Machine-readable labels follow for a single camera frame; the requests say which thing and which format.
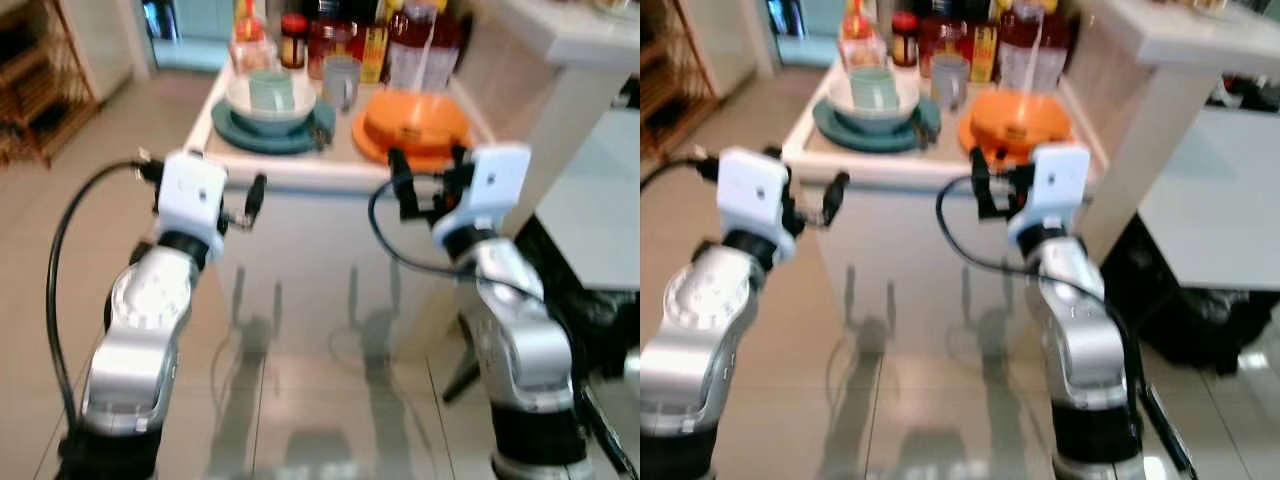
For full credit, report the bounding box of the orange bowl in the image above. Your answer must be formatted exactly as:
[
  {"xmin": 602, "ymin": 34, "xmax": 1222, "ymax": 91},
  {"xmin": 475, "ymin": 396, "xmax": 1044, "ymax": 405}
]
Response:
[
  {"xmin": 363, "ymin": 88, "xmax": 471, "ymax": 151},
  {"xmin": 968, "ymin": 88, "xmax": 1073, "ymax": 153}
]

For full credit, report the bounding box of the white side table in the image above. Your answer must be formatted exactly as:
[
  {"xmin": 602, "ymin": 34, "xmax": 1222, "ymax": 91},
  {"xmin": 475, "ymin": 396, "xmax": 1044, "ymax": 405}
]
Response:
[
  {"xmin": 183, "ymin": 60, "xmax": 501, "ymax": 361},
  {"xmin": 780, "ymin": 60, "xmax": 1111, "ymax": 351}
]

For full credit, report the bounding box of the orange plate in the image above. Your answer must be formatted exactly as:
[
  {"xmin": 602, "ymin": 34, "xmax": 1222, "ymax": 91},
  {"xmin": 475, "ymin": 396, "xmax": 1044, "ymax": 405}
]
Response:
[
  {"xmin": 352, "ymin": 105, "xmax": 476, "ymax": 173},
  {"xmin": 958, "ymin": 105, "xmax": 1076, "ymax": 166}
]

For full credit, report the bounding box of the teal plate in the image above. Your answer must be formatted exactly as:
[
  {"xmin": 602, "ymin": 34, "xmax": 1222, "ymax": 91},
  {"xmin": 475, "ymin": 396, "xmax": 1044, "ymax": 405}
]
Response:
[
  {"xmin": 812, "ymin": 95, "xmax": 941, "ymax": 153},
  {"xmin": 211, "ymin": 95, "xmax": 337, "ymax": 156}
]

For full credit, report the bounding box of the white bowl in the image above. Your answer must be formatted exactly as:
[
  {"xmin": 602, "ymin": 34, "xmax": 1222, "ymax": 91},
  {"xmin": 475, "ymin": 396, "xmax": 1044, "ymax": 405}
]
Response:
[
  {"xmin": 828, "ymin": 68, "xmax": 921, "ymax": 136},
  {"xmin": 226, "ymin": 70, "xmax": 319, "ymax": 137}
]

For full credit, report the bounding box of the wooden shelf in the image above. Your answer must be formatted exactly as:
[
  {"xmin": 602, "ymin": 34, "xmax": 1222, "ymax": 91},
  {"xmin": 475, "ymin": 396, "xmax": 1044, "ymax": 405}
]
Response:
[
  {"xmin": 640, "ymin": 0, "xmax": 716, "ymax": 166},
  {"xmin": 0, "ymin": 0, "xmax": 101, "ymax": 166}
]

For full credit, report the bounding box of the teal cup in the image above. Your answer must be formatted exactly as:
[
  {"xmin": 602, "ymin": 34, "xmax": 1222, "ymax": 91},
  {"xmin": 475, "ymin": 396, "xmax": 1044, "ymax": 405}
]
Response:
[
  {"xmin": 850, "ymin": 66, "xmax": 899, "ymax": 113},
  {"xmin": 248, "ymin": 68, "xmax": 297, "ymax": 113}
]

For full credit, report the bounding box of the large clear bottle red liquid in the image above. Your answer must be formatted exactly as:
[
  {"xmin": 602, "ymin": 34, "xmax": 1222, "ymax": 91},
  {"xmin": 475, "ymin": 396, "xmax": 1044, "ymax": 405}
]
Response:
[
  {"xmin": 997, "ymin": 3, "xmax": 1069, "ymax": 93},
  {"xmin": 388, "ymin": 3, "xmax": 461, "ymax": 93}
]

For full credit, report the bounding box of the grey mug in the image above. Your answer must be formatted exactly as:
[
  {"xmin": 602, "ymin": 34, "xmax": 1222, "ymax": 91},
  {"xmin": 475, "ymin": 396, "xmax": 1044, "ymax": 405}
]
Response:
[
  {"xmin": 322, "ymin": 55, "xmax": 363, "ymax": 111},
  {"xmin": 930, "ymin": 53, "xmax": 971, "ymax": 111}
]

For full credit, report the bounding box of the yellow box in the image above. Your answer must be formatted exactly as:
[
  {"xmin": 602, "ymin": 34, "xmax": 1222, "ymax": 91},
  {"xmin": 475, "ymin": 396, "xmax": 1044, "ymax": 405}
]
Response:
[
  {"xmin": 970, "ymin": 25, "xmax": 998, "ymax": 83},
  {"xmin": 360, "ymin": 25, "xmax": 389, "ymax": 84}
]

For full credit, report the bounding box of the white counter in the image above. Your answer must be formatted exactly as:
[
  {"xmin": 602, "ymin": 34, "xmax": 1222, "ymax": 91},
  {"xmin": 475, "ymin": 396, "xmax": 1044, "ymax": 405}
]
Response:
[
  {"xmin": 455, "ymin": 0, "xmax": 641, "ymax": 241},
  {"xmin": 1065, "ymin": 0, "xmax": 1280, "ymax": 261}
]

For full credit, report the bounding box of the dark red jar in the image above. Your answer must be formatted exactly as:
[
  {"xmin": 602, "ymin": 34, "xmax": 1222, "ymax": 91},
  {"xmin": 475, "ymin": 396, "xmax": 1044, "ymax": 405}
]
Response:
[
  {"xmin": 308, "ymin": 18, "xmax": 359, "ymax": 81},
  {"xmin": 918, "ymin": 15, "xmax": 969, "ymax": 79}
]

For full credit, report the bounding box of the small jar with red lid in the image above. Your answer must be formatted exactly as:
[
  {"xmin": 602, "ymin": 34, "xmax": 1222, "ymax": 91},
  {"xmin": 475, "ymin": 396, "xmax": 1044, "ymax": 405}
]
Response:
[
  {"xmin": 280, "ymin": 13, "xmax": 309, "ymax": 69},
  {"xmin": 890, "ymin": 12, "xmax": 919, "ymax": 68}
]

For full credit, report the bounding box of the orange sauce bottle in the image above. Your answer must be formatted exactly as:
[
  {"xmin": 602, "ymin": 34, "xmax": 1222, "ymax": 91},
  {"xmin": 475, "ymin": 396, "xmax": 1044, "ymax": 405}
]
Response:
[
  {"xmin": 840, "ymin": 0, "xmax": 886, "ymax": 71},
  {"xmin": 232, "ymin": 0, "xmax": 276, "ymax": 73}
]

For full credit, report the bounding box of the black bag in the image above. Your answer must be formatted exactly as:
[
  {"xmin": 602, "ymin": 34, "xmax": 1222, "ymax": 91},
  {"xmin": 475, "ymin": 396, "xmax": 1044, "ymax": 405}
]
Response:
[
  {"xmin": 1100, "ymin": 215, "xmax": 1280, "ymax": 376},
  {"xmin": 515, "ymin": 215, "xmax": 641, "ymax": 376}
]

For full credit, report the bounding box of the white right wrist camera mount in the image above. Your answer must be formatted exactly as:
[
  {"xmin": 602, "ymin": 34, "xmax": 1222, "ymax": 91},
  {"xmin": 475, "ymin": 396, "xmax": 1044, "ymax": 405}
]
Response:
[
  {"xmin": 1008, "ymin": 143, "xmax": 1091, "ymax": 251},
  {"xmin": 432, "ymin": 143, "xmax": 533, "ymax": 251}
]

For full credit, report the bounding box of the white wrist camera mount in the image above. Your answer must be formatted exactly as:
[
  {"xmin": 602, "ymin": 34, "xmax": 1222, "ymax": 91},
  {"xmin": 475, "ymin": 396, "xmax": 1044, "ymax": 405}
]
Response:
[
  {"xmin": 1008, "ymin": 143, "xmax": 1091, "ymax": 251},
  {"xmin": 432, "ymin": 143, "xmax": 533, "ymax": 251},
  {"xmin": 717, "ymin": 147, "xmax": 791, "ymax": 251},
  {"xmin": 157, "ymin": 150, "xmax": 229, "ymax": 263}
]

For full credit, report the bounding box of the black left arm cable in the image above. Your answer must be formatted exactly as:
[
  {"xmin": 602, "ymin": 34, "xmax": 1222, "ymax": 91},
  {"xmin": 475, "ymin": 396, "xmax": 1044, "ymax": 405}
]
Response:
[
  {"xmin": 44, "ymin": 158, "xmax": 146, "ymax": 436},
  {"xmin": 640, "ymin": 155, "xmax": 706, "ymax": 191}
]

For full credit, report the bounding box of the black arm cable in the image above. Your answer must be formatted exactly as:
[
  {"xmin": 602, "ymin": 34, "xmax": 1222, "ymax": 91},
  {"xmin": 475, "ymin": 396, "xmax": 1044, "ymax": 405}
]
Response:
[
  {"xmin": 936, "ymin": 176, "xmax": 1199, "ymax": 480},
  {"xmin": 44, "ymin": 158, "xmax": 146, "ymax": 436},
  {"xmin": 640, "ymin": 155, "xmax": 706, "ymax": 191},
  {"xmin": 366, "ymin": 178, "xmax": 639, "ymax": 480}
]

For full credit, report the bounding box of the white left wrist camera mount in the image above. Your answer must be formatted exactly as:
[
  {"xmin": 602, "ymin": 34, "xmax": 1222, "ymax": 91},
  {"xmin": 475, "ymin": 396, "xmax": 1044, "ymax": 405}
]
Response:
[
  {"xmin": 717, "ymin": 147, "xmax": 791, "ymax": 251},
  {"xmin": 157, "ymin": 150, "xmax": 229, "ymax": 263}
]

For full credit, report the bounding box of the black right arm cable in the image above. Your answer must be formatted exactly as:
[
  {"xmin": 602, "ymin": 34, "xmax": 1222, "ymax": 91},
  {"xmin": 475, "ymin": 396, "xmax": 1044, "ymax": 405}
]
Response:
[
  {"xmin": 936, "ymin": 176, "xmax": 1199, "ymax": 480},
  {"xmin": 366, "ymin": 178, "xmax": 639, "ymax": 480}
]

